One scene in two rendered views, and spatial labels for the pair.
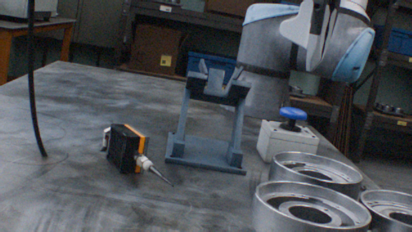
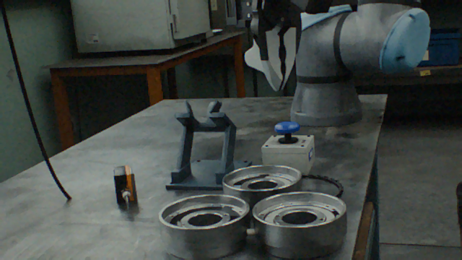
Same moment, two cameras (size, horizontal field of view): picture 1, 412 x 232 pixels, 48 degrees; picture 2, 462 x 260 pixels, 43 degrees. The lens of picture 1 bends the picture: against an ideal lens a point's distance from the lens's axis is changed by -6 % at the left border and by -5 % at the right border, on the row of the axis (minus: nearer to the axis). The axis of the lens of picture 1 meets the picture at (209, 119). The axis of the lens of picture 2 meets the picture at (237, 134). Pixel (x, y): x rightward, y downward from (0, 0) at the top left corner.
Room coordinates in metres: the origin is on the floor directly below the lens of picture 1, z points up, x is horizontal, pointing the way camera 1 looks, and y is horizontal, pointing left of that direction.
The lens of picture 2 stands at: (-0.16, -0.40, 1.09)
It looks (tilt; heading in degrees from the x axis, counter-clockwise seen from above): 14 degrees down; 23
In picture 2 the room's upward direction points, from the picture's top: 5 degrees counter-clockwise
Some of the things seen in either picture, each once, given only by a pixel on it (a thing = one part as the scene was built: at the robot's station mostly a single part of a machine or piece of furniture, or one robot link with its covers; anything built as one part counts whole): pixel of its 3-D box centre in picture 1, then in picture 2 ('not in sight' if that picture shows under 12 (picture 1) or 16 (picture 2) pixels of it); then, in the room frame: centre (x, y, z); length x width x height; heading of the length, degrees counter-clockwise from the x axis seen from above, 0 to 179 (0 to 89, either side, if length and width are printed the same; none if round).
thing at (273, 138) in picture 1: (286, 141); (289, 152); (0.69, -0.12, 0.82); 0.08 x 0.07 x 0.05; 6
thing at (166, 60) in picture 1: (156, 48); not in sight; (4.07, 0.55, 0.64); 0.49 x 0.40 x 0.37; 101
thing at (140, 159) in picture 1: (132, 155); (123, 188); (0.49, 0.07, 0.82); 0.17 x 0.02 x 0.04; 36
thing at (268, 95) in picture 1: (259, 88); (325, 95); (1.02, -0.09, 0.85); 0.15 x 0.15 x 0.10
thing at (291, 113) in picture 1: (290, 125); (287, 138); (0.68, -0.12, 0.85); 0.04 x 0.04 x 0.05
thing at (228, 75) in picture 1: (217, 67); (420, 48); (4.15, 0.02, 0.56); 0.52 x 0.38 x 0.22; 93
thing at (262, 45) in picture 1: (273, 35); (325, 40); (1.02, -0.10, 0.97); 0.13 x 0.12 x 0.14; 71
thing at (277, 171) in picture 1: (313, 182); (263, 191); (0.52, -0.13, 0.82); 0.10 x 0.10 x 0.04
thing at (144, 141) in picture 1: (131, 147); (129, 183); (0.52, 0.08, 0.82); 0.05 x 0.02 x 0.04; 36
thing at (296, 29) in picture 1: (300, 33); (260, 60); (0.64, -0.10, 0.98); 0.06 x 0.03 x 0.09; 65
